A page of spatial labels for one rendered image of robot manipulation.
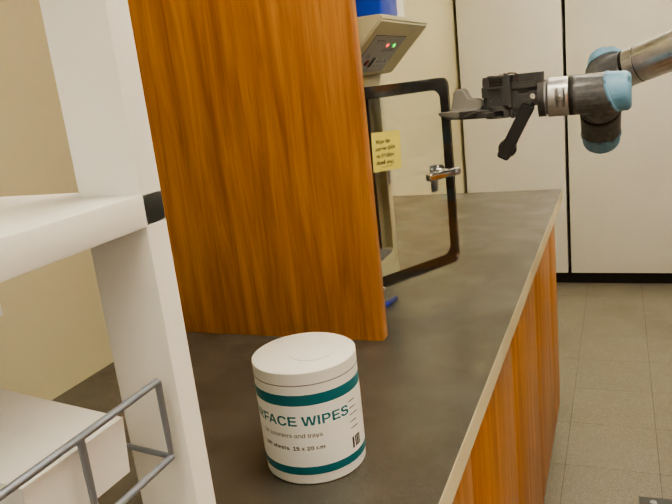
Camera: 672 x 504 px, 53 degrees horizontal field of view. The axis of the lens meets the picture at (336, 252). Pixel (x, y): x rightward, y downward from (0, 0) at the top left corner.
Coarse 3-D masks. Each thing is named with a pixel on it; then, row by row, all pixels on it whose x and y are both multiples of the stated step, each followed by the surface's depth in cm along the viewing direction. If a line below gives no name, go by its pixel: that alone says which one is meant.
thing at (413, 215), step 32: (384, 96) 131; (416, 96) 136; (448, 96) 142; (384, 128) 132; (416, 128) 137; (448, 128) 143; (416, 160) 138; (448, 160) 144; (384, 192) 134; (416, 192) 140; (448, 192) 146; (384, 224) 135; (416, 224) 141; (448, 224) 147; (384, 256) 136; (416, 256) 142; (448, 256) 148; (384, 288) 137
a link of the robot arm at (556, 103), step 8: (552, 80) 129; (560, 80) 128; (544, 88) 129; (552, 88) 128; (560, 88) 128; (544, 96) 129; (552, 96) 128; (560, 96) 127; (544, 104) 130; (552, 104) 129; (560, 104) 128; (568, 104) 134; (552, 112) 130; (560, 112) 130; (568, 112) 129
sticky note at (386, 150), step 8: (376, 136) 131; (384, 136) 132; (392, 136) 133; (376, 144) 131; (384, 144) 132; (392, 144) 134; (376, 152) 131; (384, 152) 133; (392, 152) 134; (400, 152) 135; (376, 160) 132; (384, 160) 133; (392, 160) 134; (400, 160) 136; (376, 168) 132; (384, 168) 133; (392, 168) 134
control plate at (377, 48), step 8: (376, 40) 122; (384, 40) 126; (392, 40) 131; (400, 40) 135; (368, 48) 122; (376, 48) 126; (384, 48) 130; (392, 48) 135; (368, 56) 126; (376, 56) 130; (384, 56) 135; (368, 64) 130; (376, 64) 134; (384, 64) 139
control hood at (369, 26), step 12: (360, 24) 117; (372, 24) 117; (384, 24) 119; (396, 24) 125; (408, 24) 132; (420, 24) 140; (360, 36) 118; (372, 36) 119; (408, 36) 139; (360, 48) 119; (408, 48) 146; (396, 60) 145; (372, 72) 137; (384, 72) 145
